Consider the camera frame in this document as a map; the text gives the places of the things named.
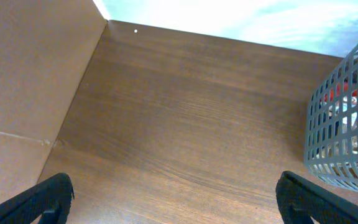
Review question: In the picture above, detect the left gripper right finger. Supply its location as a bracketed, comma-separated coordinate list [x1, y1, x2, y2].
[275, 170, 358, 224]

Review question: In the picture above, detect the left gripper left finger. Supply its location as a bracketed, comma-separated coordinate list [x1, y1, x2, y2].
[0, 173, 74, 224]

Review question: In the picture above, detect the grey plastic basket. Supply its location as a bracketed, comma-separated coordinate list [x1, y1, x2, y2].
[304, 44, 358, 192]

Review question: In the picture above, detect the orange spaghetti pasta packet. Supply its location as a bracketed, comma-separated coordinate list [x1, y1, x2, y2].
[319, 78, 349, 106]

